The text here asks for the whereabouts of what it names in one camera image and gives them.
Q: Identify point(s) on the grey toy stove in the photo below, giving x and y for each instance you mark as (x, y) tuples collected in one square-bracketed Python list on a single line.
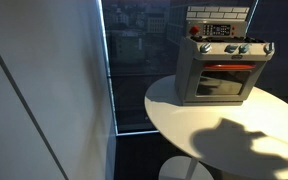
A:
[(183, 73)]

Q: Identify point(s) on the red timer knob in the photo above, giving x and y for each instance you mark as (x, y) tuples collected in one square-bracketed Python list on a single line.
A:
[(194, 30)]

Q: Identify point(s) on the window frame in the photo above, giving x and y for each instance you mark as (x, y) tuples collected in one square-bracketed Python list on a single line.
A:
[(107, 66)]

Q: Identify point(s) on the white table pedestal base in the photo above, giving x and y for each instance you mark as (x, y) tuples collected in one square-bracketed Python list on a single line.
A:
[(180, 170)]

